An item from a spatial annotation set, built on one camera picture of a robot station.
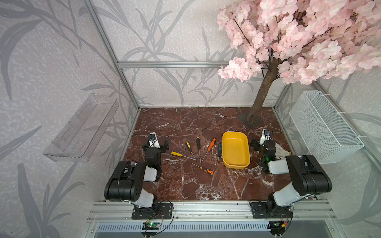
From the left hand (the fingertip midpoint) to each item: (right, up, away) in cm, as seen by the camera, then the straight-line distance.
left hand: (157, 137), depth 90 cm
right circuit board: (+65, -43, -17) cm, 80 cm away
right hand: (+65, 0, +4) cm, 66 cm away
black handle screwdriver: (+25, -7, +8) cm, 27 cm away
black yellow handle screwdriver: (+19, -7, +7) cm, 21 cm away
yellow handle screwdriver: (+14, -12, +4) cm, 19 cm away
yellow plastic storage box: (+50, -9, +7) cm, 51 cm away
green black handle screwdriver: (+39, -10, +4) cm, 40 cm away
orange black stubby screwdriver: (+30, -19, -3) cm, 36 cm away
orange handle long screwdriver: (+34, -7, +8) cm, 35 cm away
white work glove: (+78, -10, +5) cm, 79 cm away
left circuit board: (+3, -41, -19) cm, 45 cm away
